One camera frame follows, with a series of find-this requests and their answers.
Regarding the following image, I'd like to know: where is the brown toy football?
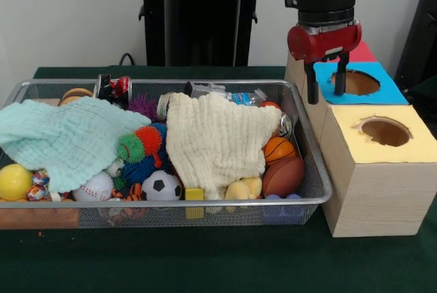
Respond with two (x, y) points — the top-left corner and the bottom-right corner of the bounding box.
(262, 156), (305, 198)

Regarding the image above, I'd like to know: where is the black chair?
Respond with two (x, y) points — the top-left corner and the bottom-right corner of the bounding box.
(394, 0), (437, 123)

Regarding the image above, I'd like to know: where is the small orange basketball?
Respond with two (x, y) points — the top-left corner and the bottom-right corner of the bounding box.
(263, 136), (296, 167)

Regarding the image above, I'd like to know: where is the orange striped plush tiger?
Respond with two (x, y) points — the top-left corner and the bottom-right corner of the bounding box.
(111, 183), (143, 202)

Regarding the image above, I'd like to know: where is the black and white soccer ball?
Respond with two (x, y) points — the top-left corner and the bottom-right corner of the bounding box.
(141, 169), (183, 201)

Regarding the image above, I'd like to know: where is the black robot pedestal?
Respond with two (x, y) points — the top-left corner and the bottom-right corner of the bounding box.
(131, 0), (276, 67)

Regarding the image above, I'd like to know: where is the yellow plush duck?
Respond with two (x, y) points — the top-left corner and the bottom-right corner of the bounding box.
(224, 176), (263, 201)

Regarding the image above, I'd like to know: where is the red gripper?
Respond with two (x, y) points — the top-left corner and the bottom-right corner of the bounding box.
(287, 22), (363, 105)

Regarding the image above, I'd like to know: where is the wooden box with three holes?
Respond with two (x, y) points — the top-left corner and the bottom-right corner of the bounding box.
(283, 40), (437, 238)

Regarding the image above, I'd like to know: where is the multicolour spiky caterpillar toy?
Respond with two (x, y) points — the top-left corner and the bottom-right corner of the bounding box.
(117, 122), (170, 168)

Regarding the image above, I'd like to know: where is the white baseball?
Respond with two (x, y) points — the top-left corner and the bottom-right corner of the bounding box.
(72, 171), (114, 202)

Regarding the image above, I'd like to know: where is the cream waffle cloth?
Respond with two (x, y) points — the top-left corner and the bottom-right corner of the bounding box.
(165, 92), (283, 201)

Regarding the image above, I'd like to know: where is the mint green waffle cloth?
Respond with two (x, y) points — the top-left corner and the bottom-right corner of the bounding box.
(0, 97), (152, 194)

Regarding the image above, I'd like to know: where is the wire mesh bin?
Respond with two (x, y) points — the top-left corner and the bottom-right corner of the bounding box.
(0, 79), (334, 231)

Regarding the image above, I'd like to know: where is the dark green table cloth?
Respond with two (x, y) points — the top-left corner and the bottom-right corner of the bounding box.
(0, 66), (437, 293)

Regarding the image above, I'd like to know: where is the yellow ball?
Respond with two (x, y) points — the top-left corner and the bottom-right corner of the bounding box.
(0, 163), (34, 201)

